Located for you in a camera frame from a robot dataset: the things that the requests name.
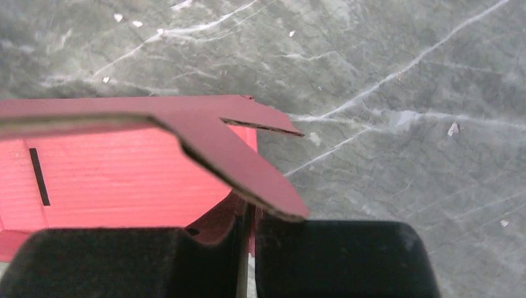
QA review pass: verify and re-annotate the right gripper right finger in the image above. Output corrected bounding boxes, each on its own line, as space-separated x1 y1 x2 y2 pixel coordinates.
254 209 441 297

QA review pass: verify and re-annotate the red cardboard paper box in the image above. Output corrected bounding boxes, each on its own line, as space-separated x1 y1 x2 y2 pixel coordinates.
1 95 309 262

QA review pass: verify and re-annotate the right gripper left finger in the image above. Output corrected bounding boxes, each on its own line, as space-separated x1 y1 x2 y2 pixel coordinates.
1 194 249 297

